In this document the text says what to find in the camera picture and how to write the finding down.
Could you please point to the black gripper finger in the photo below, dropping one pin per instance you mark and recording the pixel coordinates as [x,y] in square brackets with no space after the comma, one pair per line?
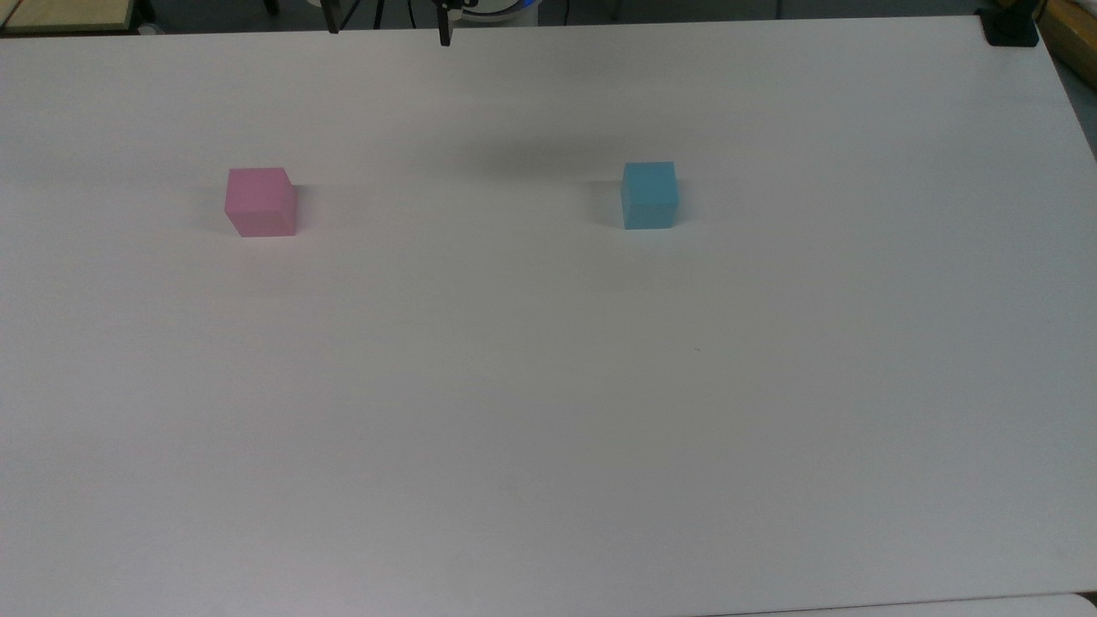
[444,26]
[332,15]

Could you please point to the blue cube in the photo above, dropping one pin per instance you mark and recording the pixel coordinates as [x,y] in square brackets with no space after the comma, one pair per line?
[650,195]

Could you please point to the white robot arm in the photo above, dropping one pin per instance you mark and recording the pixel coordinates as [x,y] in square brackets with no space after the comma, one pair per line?
[501,7]

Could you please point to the pink cube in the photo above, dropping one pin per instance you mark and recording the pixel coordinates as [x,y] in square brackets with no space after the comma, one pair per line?
[261,202]

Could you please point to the light wooden board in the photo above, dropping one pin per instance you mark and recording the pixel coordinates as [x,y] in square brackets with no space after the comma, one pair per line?
[64,13]

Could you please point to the black corner clamp block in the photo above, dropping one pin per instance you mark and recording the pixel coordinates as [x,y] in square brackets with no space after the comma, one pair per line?
[1010,27]

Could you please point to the wooden box edge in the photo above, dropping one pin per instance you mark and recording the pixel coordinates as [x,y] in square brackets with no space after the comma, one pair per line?
[1073,30]

